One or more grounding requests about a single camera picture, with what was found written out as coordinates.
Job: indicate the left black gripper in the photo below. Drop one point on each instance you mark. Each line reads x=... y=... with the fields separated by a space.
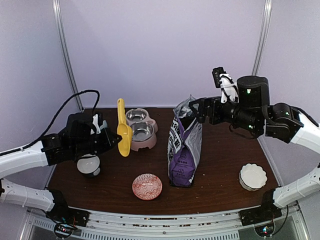
x=108 y=143

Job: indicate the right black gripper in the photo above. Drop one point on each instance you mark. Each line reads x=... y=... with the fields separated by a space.
x=213 y=102

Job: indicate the yellow plastic scoop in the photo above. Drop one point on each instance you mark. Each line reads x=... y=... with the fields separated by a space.
x=123 y=129

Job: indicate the purple puppy food bag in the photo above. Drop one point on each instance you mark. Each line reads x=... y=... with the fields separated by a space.
x=184 y=145

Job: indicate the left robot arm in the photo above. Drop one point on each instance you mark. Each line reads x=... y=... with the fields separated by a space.
x=84 y=137

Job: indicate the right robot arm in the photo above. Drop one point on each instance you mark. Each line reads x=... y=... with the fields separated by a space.
x=254 y=113

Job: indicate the pink double pet feeder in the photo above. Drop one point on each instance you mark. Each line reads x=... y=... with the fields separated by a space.
x=144 y=129

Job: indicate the black white ceramic bowl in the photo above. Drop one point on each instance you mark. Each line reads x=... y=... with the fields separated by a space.
x=89 y=165

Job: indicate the red patterned ceramic dish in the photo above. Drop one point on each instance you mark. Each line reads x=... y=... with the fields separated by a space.
x=147 y=186

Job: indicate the white scalloped ceramic bowl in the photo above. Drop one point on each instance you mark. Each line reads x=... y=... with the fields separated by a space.
x=252 y=177

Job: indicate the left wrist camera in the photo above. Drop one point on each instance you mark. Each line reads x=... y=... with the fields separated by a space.
x=99 y=124

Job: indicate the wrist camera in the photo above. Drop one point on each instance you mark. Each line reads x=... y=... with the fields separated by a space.
x=224 y=82
x=99 y=124

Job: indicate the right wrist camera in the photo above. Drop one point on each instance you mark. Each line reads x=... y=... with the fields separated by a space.
x=224 y=82

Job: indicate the right aluminium frame post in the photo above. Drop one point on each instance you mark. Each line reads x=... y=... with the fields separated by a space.
x=263 y=35

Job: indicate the aluminium frame post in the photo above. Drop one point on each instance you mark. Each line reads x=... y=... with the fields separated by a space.
x=263 y=35
x=63 y=43

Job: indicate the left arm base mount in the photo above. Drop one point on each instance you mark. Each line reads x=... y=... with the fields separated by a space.
x=68 y=222

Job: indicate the front aluminium rail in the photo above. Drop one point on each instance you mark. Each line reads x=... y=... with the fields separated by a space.
x=224 y=225

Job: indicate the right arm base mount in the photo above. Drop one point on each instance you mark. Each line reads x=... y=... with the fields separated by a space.
x=263 y=220

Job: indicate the left aluminium frame post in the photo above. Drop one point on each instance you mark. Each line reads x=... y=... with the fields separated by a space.
x=63 y=43

